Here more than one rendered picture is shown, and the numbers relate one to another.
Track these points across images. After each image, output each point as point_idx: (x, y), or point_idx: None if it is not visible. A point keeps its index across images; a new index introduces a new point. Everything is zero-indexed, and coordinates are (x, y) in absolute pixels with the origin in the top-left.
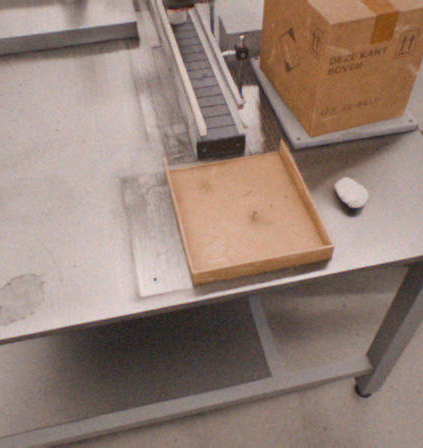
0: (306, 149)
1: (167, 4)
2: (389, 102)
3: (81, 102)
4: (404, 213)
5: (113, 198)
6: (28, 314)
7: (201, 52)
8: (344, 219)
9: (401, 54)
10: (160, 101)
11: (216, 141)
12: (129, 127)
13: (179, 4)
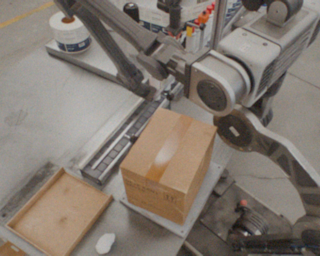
0: (124, 206)
1: (133, 93)
2: (170, 215)
3: (80, 113)
4: None
5: (36, 168)
6: None
7: (141, 123)
8: (90, 252)
9: (168, 200)
10: (106, 135)
11: (87, 174)
12: (80, 139)
13: (139, 96)
